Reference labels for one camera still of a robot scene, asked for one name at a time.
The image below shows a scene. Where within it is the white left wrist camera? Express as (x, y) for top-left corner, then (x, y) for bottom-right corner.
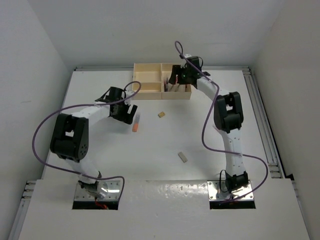
(124, 90), (135, 106)

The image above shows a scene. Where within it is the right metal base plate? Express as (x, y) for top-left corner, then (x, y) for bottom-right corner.
(207, 180), (254, 202)

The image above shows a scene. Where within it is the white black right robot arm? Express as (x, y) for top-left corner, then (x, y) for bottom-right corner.
(168, 53), (249, 193)

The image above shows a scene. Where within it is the small tan eraser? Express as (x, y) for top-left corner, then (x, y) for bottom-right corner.
(158, 111), (165, 118)

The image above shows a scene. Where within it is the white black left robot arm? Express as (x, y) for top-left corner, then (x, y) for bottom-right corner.
(50, 87), (138, 186)

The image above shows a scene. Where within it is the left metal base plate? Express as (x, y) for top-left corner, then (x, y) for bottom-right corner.
(74, 180), (121, 202)

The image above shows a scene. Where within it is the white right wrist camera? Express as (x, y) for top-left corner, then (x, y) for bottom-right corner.
(182, 53), (192, 60)

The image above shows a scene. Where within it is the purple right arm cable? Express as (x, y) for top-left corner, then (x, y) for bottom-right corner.
(174, 40), (270, 203)

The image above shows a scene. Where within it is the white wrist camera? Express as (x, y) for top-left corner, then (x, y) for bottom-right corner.
(124, 90), (135, 106)
(182, 53), (192, 60)

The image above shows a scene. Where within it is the cream wooden compartment tray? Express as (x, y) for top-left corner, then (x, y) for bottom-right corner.
(132, 63), (192, 100)

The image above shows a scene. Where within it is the grey speckled eraser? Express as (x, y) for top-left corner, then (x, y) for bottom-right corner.
(178, 152), (188, 163)

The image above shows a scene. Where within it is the aluminium frame rail right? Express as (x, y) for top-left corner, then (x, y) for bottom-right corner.
(242, 67), (286, 179)

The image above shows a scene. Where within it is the orange highlighter marker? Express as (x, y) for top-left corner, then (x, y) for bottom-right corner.
(132, 112), (141, 133)

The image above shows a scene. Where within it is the metal base plate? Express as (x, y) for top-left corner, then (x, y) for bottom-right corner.
(207, 180), (254, 202)
(74, 180), (121, 202)

